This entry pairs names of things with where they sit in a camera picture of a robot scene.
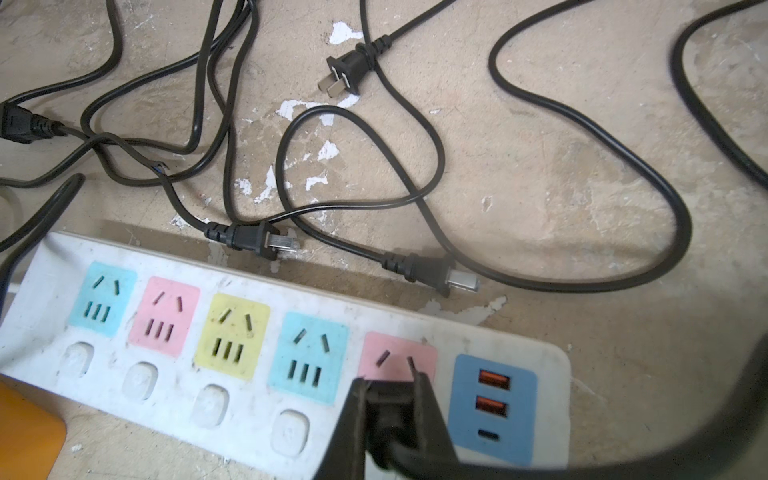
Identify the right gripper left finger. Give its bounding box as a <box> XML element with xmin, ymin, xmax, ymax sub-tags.
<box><xmin>314</xmin><ymin>378</ymin><xmax>369</xmax><ymax>480</ymax></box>

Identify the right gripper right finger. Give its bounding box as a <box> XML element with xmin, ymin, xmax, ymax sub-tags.
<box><xmin>407</xmin><ymin>371</ymin><xmax>463</xmax><ymax>479</ymax></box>

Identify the black dryer power cable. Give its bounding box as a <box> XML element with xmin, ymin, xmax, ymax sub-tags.
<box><xmin>359</xmin><ymin>329</ymin><xmax>768</xmax><ymax>480</ymax></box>

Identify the white multicolour power strip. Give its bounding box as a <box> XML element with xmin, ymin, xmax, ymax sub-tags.
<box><xmin>1</xmin><ymin>233</ymin><xmax>571</xmax><ymax>479</ymax></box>

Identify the orange power strip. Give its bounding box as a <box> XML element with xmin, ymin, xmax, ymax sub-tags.
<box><xmin>1</xmin><ymin>381</ymin><xmax>67</xmax><ymax>479</ymax></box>

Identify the pink dryer black cable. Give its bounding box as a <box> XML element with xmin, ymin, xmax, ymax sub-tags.
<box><xmin>380</xmin><ymin>0</ymin><xmax>694</xmax><ymax>298</ymax></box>

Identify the far left dryer cable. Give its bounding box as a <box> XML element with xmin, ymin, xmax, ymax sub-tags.
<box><xmin>0</xmin><ymin>0</ymin><xmax>127</xmax><ymax>145</ymax></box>

